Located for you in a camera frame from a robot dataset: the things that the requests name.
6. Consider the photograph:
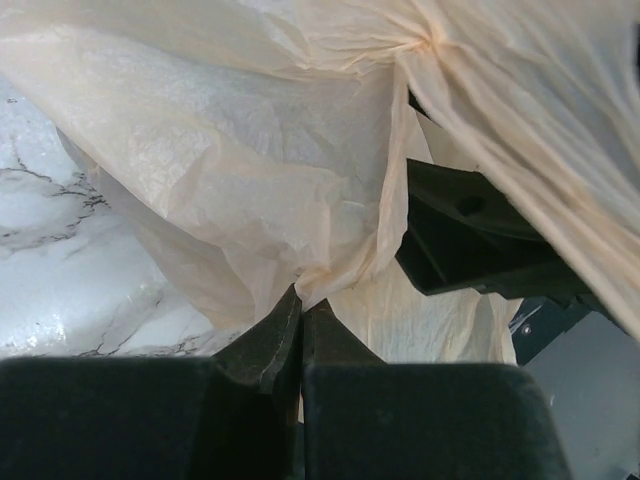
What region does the translucent orange plastic bag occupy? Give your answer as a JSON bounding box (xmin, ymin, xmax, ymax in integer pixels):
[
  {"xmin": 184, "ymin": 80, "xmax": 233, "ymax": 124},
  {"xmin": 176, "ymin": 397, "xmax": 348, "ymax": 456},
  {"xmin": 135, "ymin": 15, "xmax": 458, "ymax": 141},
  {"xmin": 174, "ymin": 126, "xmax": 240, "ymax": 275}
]
[{"xmin": 1, "ymin": 1, "xmax": 639, "ymax": 363}]

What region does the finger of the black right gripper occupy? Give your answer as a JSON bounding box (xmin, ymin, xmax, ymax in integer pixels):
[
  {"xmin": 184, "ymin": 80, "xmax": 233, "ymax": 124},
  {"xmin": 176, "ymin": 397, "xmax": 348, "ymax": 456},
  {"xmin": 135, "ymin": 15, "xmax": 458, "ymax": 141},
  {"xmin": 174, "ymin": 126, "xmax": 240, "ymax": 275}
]
[{"xmin": 396, "ymin": 159, "xmax": 590, "ymax": 299}]

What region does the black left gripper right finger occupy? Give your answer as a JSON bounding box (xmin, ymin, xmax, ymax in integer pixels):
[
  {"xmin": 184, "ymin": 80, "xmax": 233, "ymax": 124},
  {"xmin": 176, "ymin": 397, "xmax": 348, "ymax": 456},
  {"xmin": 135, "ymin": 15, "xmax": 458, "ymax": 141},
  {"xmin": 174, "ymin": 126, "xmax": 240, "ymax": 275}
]
[{"xmin": 302, "ymin": 303, "xmax": 570, "ymax": 479}]

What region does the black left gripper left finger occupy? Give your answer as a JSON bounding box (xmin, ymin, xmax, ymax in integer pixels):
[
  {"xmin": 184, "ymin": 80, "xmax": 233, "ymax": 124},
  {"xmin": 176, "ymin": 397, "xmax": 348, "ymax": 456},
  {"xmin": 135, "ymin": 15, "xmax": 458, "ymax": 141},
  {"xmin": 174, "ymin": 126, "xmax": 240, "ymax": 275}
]
[{"xmin": 1, "ymin": 290, "xmax": 301, "ymax": 479}]

